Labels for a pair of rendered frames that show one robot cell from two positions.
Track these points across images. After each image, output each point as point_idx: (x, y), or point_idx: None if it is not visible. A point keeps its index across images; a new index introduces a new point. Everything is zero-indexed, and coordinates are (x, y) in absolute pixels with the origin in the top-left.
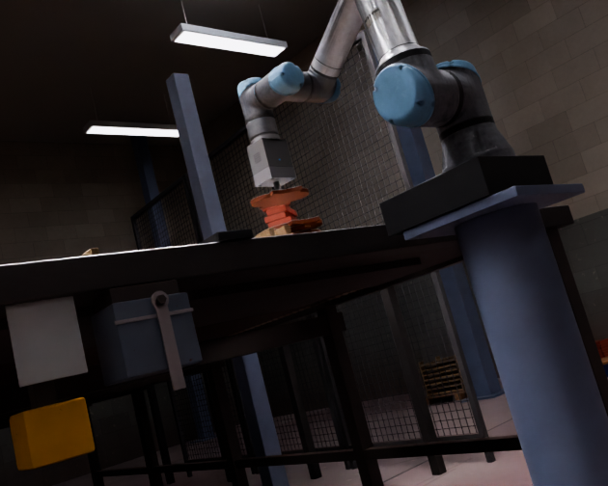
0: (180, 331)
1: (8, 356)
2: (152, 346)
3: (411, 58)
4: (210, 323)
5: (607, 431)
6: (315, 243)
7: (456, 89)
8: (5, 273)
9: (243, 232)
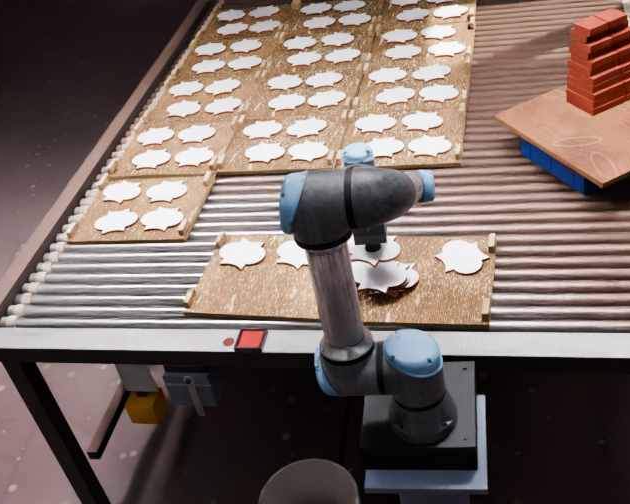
0: (203, 393)
1: None
2: (185, 396)
3: (328, 364)
4: None
5: None
6: None
7: (374, 390)
8: (108, 353)
9: (254, 350)
